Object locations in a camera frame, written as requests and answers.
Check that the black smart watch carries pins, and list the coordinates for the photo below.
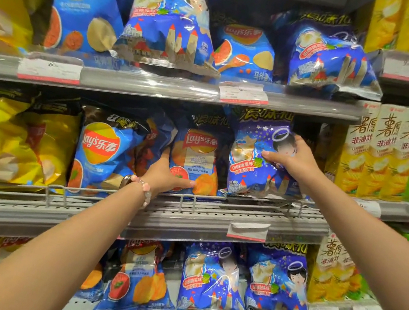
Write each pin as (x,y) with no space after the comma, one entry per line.
(126,181)

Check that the person's left forearm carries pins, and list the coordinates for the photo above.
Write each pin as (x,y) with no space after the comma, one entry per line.
(46,259)

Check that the blue potato chips bag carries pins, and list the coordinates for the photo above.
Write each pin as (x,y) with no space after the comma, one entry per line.
(244,54)
(196,155)
(140,283)
(88,8)

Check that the row of yellow chips boxes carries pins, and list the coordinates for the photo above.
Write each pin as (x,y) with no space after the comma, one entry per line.
(384,152)

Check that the person's left hand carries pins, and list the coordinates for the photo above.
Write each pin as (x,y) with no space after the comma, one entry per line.
(163,179)

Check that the person's right forearm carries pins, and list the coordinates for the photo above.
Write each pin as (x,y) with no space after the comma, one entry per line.
(375,252)

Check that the dark blue snack bag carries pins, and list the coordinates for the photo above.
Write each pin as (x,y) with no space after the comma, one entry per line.
(249,168)
(207,278)
(329,60)
(167,25)

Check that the chip bags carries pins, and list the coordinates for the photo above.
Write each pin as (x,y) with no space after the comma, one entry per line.
(284,283)
(103,151)

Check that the person's right hand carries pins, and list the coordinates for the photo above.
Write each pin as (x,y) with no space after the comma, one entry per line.
(300,169)

